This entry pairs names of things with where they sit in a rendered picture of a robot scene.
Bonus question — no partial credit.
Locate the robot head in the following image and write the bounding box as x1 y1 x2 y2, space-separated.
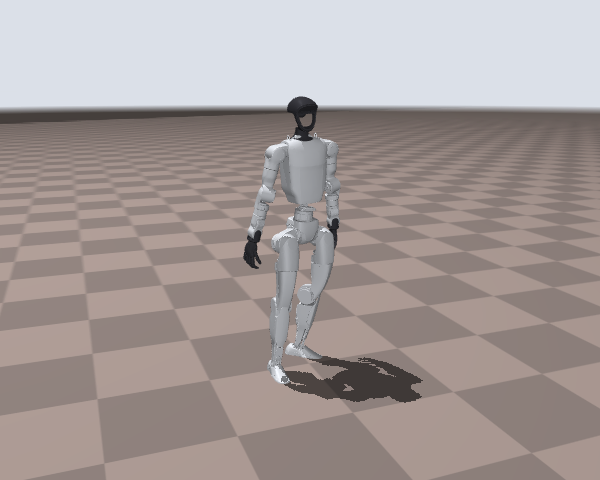
287 97 318 141

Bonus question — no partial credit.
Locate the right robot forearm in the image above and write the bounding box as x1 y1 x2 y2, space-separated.
248 187 269 239

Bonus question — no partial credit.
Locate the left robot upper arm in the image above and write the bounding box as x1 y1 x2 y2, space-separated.
323 139 341 193

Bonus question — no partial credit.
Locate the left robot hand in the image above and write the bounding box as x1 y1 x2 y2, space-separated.
327 218 339 250

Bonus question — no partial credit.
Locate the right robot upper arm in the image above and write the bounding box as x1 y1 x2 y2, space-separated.
260 143 288 203

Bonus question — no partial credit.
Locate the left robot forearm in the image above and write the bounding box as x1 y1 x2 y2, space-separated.
325 189 340 226

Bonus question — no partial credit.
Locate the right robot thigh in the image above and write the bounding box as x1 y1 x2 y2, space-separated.
271 228 299 313

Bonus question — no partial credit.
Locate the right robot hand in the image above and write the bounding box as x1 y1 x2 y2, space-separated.
243 230 261 269

